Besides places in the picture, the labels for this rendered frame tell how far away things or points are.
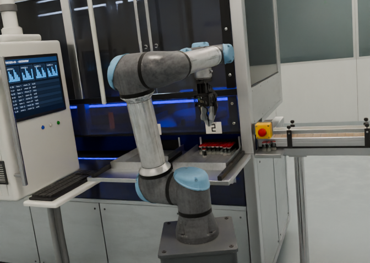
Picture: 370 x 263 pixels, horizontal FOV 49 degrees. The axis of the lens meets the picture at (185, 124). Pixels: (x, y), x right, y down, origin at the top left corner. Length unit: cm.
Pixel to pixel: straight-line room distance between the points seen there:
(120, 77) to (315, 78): 544
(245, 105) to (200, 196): 76
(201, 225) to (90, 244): 141
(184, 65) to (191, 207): 46
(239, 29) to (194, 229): 100
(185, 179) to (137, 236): 119
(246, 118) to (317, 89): 462
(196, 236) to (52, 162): 111
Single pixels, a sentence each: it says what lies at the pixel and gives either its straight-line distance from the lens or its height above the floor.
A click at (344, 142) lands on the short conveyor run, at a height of 91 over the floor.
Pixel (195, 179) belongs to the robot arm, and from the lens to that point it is 134.
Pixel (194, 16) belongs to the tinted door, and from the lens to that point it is 205.
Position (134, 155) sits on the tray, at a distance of 226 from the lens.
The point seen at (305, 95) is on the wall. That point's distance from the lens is 661.
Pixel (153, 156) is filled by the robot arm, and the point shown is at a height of 108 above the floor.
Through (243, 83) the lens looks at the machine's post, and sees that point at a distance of 198.
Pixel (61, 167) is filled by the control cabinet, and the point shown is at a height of 87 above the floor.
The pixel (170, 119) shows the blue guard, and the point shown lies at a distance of 214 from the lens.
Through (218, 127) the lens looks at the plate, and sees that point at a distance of 205.
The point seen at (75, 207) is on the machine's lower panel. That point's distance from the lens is 265.
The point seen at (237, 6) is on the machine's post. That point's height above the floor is 160.
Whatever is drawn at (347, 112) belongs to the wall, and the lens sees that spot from 662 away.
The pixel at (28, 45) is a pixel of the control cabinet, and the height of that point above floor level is 153.
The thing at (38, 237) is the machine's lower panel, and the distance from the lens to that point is 295.
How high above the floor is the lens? 142
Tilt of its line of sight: 10 degrees down
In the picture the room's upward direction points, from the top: 6 degrees counter-clockwise
